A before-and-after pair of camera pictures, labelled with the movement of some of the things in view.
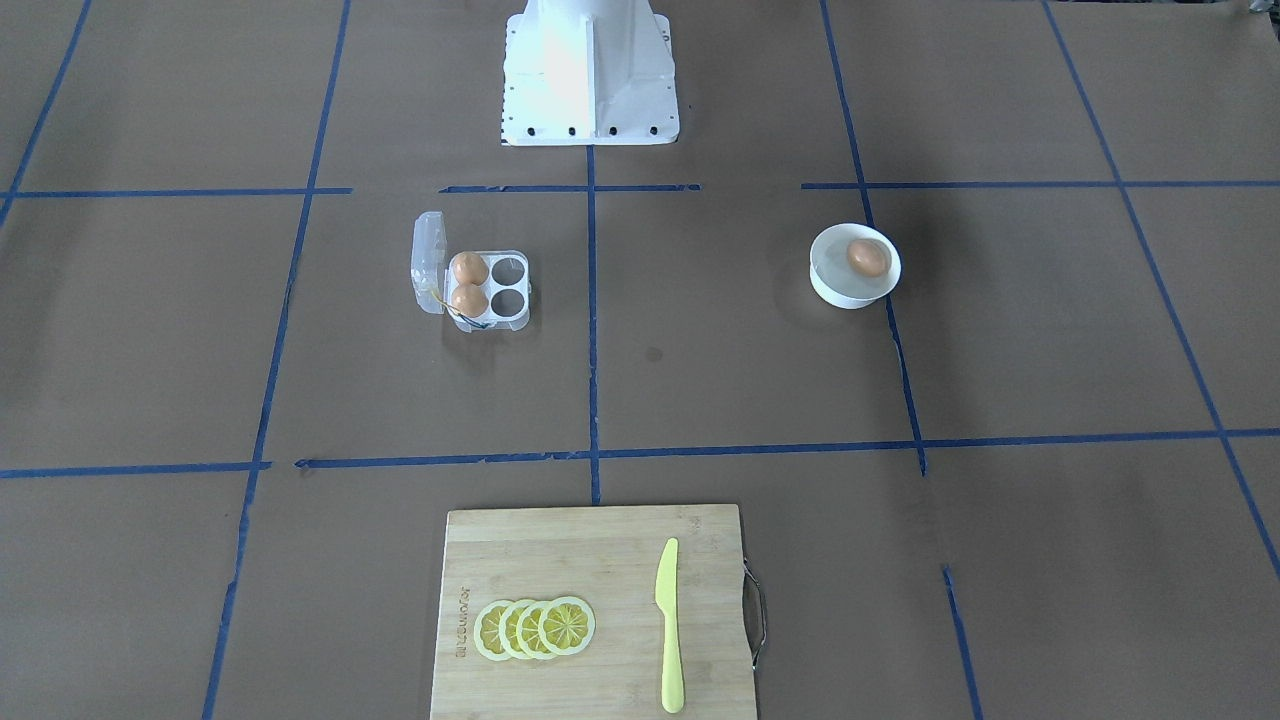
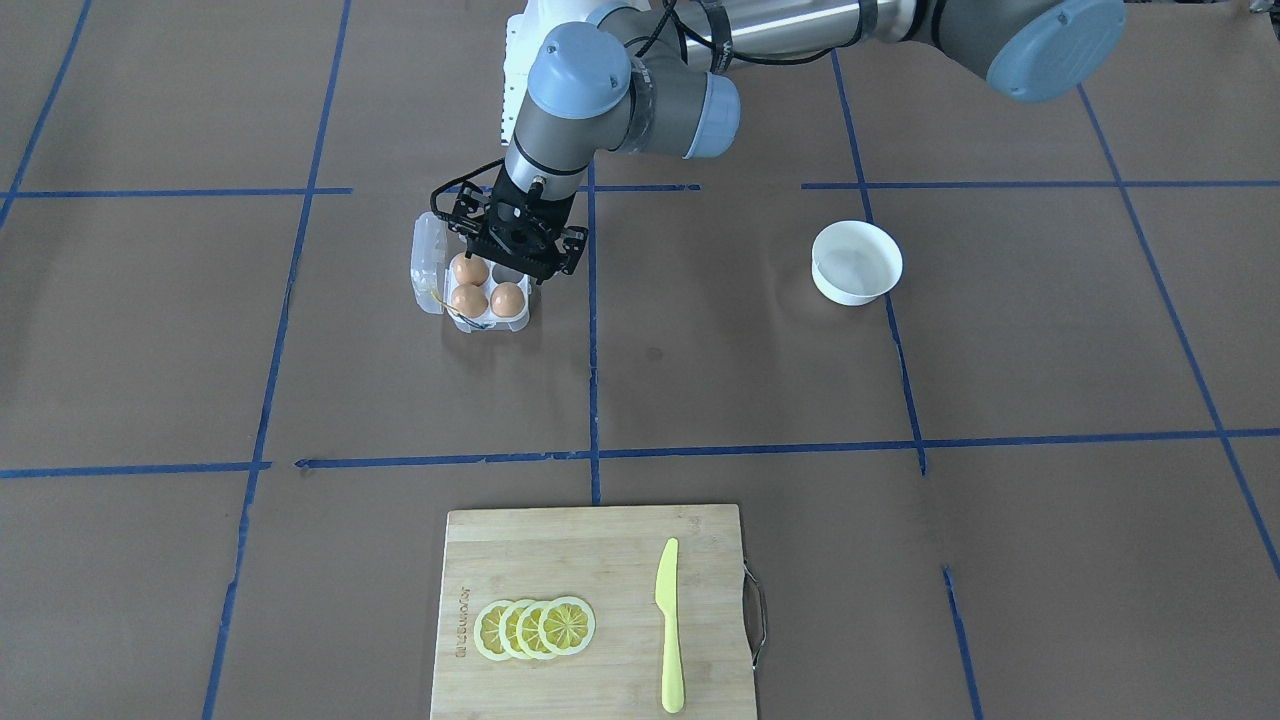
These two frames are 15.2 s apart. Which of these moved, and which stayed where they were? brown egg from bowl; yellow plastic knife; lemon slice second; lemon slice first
Moved: brown egg from bowl
Stayed: lemon slice first; yellow plastic knife; lemon slice second
